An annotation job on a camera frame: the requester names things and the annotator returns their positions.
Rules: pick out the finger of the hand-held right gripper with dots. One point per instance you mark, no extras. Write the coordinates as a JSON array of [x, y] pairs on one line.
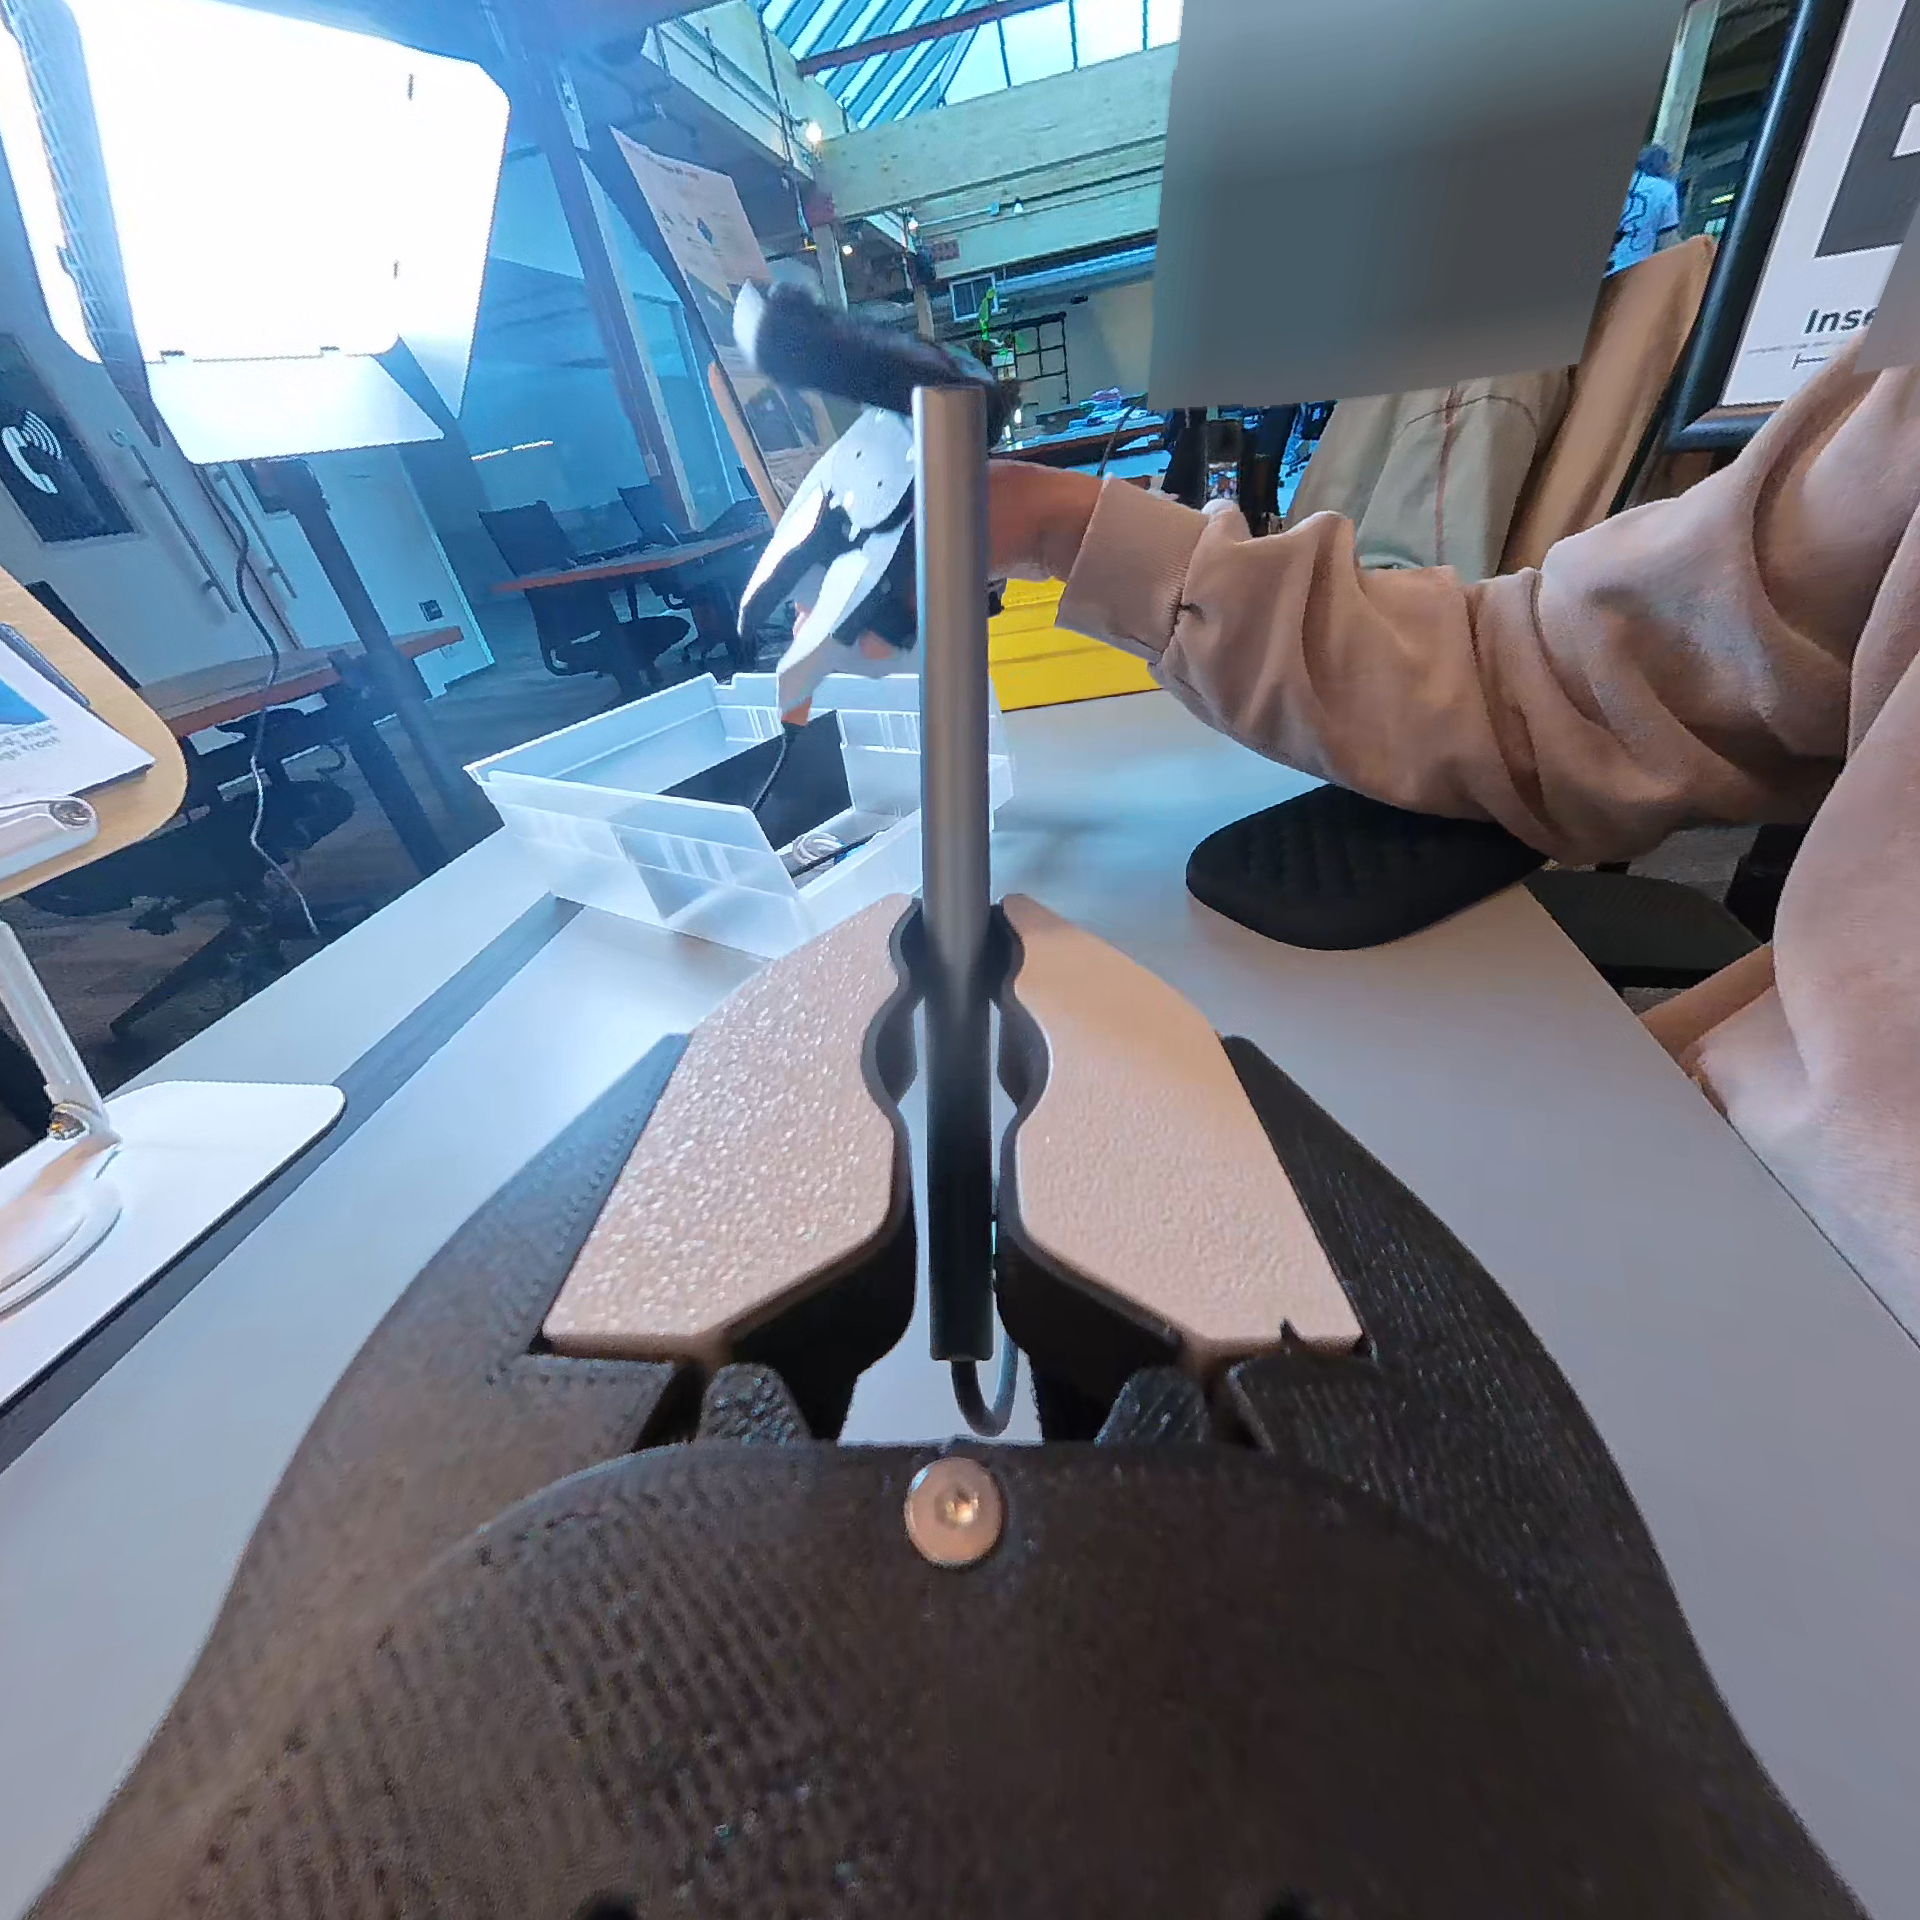
[[788, 569], [849, 614]]

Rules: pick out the black pad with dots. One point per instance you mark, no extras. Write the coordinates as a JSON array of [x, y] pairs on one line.
[[1350, 869]]

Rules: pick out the wooden desk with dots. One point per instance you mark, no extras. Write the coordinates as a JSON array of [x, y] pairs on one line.
[[629, 552], [271, 681]]

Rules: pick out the large framed marker sign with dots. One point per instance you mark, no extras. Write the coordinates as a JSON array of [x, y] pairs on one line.
[[1815, 299]]

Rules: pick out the wooden poster stand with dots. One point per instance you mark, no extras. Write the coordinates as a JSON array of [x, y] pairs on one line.
[[704, 225]]

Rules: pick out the printed instruction sheet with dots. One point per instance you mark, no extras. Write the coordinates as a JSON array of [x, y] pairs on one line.
[[61, 721]]

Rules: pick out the clear plastic bin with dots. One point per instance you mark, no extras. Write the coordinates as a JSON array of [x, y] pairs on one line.
[[629, 809]]

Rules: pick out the white board stand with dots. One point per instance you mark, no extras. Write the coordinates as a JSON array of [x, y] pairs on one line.
[[182, 1141]]

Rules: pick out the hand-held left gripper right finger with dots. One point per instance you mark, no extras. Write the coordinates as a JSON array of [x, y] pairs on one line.
[[1185, 1200]]

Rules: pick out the slim grey usb hub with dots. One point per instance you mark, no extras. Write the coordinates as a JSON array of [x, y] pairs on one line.
[[954, 749]]

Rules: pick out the person's right hand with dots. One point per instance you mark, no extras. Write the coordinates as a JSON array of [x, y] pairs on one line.
[[1044, 516]]

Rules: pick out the black light stand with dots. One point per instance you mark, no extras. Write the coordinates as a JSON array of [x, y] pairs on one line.
[[360, 645]]

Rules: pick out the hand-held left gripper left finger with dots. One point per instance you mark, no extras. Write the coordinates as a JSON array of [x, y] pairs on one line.
[[734, 1200]]

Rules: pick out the black phone sign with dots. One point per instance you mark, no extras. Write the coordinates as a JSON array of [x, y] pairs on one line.
[[53, 450]]

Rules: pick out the black office chair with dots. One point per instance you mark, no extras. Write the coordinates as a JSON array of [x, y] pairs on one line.
[[564, 585]]

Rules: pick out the person in beige hoodie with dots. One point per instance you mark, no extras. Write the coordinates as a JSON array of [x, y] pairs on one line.
[[1424, 465]]

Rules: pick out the ceiling light panel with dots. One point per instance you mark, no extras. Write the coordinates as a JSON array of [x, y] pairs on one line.
[[284, 195]]

